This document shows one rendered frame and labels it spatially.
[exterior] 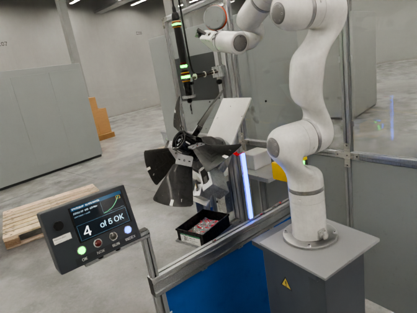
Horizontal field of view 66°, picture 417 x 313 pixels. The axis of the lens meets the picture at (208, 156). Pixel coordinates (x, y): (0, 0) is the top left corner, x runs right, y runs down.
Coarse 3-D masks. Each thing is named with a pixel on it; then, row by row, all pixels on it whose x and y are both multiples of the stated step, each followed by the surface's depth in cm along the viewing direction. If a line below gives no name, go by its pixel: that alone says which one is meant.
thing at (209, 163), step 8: (208, 144) 169; (240, 144) 156; (200, 152) 160; (208, 152) 157; (216, 152) 156; (224, 152) 154; (232, 152) 151; (200, 160) 154; (208, 160) 152; (216, 160) 150; (224, 160) 149; (208, 168) 148
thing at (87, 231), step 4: (84, 224) 97; (88, 224) 98; (92, 224) 98; (80, 228) 96; (84, 228) 97; (88, 228) 98; (92, 228) 98; (80, 232) 96; (84, 232) 97; (88, 232) 97; (92, 232) 98; (96, 232) 99; (80, 236) 96; (84, 236) 97; (88, 236) 97; (92, 236) 98
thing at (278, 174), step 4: (272, 164) 160; (276, 164) 158; (272, 168) 161; (276, 168) 159; (280, 168) 156; (272, 172) 161; (276, 172) 159; (280, 172) 157; (284, 172) 155; (276, 176) 160; (280, 176) 158; (284, 176) 156; (280, 180) 159; (284, 180) 156
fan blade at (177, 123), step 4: (176, 104) 197; (176, 108) 196; (176, 112) 195; (176, 116) 196; (176, 120) 198; (180, 120) 184; (176, 124) 200; (180, 124) 185; (176, 128) 202; (180, 128) 185
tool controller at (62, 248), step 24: (96, 192) 108; (120, 192) 104; (48, 216) 92; (72, 216) 96; (96, 216) 99; (120, 216) 103; (48, 240) 92; (72, 240) 95; (120, 240) 102; (72, 264) 94
